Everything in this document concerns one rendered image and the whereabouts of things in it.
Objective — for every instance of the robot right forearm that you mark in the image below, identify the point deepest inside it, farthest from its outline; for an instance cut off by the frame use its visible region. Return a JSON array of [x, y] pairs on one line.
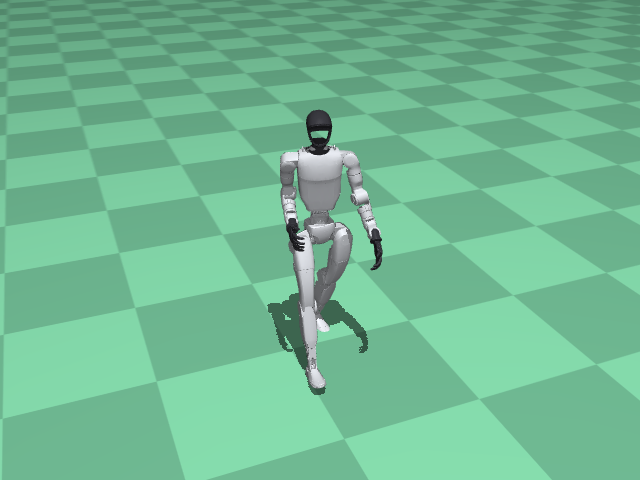
[[289, 208]]

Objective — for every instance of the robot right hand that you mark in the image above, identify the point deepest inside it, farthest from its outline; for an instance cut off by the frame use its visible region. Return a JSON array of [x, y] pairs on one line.
[[292, 229]]

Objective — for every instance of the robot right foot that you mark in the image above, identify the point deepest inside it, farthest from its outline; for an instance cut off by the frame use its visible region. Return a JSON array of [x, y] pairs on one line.
[[315, 378]]

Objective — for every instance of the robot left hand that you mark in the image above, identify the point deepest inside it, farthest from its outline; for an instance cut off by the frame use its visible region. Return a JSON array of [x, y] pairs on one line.
[[376, 239]]

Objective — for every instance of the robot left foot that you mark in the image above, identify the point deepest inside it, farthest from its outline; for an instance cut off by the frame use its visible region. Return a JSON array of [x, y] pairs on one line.
[[321, 323]]

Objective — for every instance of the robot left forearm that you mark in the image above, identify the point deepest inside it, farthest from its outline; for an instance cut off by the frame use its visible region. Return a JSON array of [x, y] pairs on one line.
[[367, 217]]

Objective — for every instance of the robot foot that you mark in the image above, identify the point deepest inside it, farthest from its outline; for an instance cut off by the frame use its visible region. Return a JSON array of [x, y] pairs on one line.
[[321, 323], [315, 378]]

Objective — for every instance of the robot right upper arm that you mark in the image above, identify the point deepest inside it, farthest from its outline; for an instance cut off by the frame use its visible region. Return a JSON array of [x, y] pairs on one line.
[[288, 163]]

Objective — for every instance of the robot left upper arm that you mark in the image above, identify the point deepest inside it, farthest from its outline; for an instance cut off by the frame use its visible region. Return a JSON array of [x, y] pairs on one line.
[[350, 161]]

